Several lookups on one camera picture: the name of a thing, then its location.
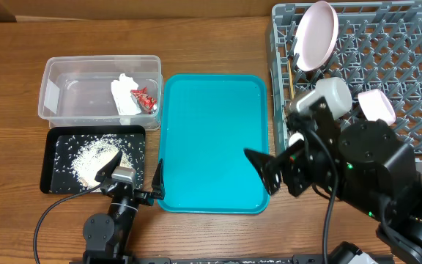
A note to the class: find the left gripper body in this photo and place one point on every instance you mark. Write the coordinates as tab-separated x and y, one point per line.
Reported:
143	197

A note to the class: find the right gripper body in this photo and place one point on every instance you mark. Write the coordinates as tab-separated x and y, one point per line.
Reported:
303	166

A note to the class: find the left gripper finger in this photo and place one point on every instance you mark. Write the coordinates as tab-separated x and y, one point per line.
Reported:
107	170
158	189

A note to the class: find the white cup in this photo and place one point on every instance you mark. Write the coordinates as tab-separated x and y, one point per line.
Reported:
295	137

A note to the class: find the rice leftovers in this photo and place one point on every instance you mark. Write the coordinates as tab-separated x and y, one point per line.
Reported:
78	158

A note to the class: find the white tissue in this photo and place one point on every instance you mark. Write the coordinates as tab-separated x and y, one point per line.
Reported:
125	102

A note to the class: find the grey bowl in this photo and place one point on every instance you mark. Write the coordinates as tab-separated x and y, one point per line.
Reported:
337	95

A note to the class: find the red snack wrapper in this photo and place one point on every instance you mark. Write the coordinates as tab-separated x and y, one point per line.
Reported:
147	102

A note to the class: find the wooden chopstick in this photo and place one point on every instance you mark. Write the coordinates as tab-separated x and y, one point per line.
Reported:
291	86

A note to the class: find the large pink plate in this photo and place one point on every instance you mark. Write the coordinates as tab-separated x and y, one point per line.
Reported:
316	35

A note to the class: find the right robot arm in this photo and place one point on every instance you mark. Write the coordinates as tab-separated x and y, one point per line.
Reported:
364	165

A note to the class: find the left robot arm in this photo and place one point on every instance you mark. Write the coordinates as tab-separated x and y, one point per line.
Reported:
107	234

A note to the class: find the grey dishwasher rack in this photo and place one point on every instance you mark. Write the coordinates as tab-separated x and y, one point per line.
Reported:
379	46

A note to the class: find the black tray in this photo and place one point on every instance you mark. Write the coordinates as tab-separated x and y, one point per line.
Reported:
46	185

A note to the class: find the teal plastic serving tray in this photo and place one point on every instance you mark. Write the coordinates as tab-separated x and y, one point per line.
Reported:
208	121

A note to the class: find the clear plastic bin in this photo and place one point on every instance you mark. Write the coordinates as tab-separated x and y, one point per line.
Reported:
76	90

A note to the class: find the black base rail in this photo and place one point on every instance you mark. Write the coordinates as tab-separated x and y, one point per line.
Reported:
297	259

